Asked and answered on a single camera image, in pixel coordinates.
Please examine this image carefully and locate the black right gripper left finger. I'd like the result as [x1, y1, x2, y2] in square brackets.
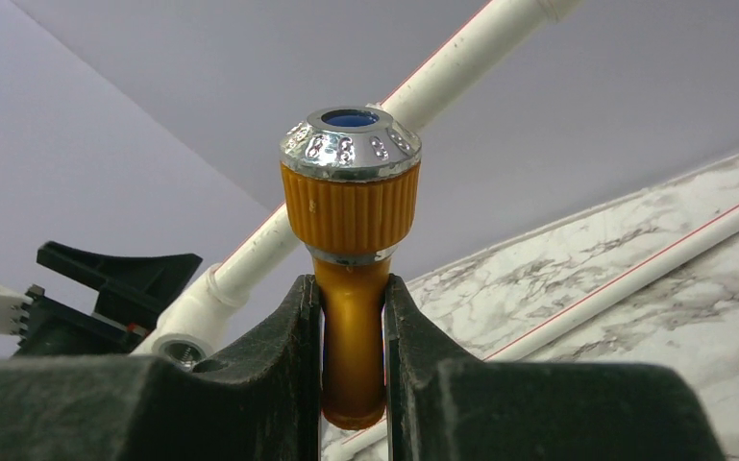
[0, 275, 320, 460]

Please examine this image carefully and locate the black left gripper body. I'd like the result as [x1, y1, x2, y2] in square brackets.
[14, 285, 144, 356]

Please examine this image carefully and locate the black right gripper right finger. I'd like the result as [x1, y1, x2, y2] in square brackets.
[384, 276, 724, 460]

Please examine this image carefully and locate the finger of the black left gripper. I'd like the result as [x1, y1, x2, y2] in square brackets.
[37, 241, 203, 331]

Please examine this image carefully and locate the white PVC pipe frame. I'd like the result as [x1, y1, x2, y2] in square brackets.
[130, 0, 739, 461]

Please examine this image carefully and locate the yellow water faucet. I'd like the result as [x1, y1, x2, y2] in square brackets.
[280, 106, 422, 430]

